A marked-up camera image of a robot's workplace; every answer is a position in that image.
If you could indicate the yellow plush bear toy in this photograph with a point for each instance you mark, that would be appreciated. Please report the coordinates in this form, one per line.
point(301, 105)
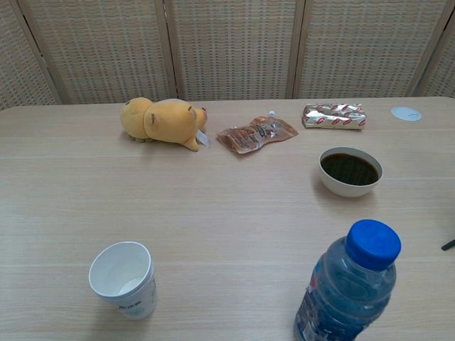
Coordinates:
point(167, 122)

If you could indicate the gold foil snack package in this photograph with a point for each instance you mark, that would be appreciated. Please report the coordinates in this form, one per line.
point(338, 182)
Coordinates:
point(334, 117)

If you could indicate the clear bottle with blue cap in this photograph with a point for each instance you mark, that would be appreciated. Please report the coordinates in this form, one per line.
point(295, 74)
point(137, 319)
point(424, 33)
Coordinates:
point(350, 295)

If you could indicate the woven folding screen panel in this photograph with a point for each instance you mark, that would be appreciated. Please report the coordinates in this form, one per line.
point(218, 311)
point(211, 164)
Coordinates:
point(442, 67)
point(17, 64)
point(103, 49)
point(234, 49)
point(366, 46)

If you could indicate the white paper cup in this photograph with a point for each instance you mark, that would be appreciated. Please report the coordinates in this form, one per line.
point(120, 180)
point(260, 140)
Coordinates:
point(122, 270)

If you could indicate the brown sauce pouch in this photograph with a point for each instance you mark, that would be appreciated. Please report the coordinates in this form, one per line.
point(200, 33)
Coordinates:
point(256, 136)

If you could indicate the white bowl dark liquid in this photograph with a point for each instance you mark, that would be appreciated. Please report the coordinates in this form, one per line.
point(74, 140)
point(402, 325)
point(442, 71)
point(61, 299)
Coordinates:
point(350, 172)

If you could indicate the white round table grommet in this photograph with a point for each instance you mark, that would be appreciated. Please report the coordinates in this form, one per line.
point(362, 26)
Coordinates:
point(406, 113)

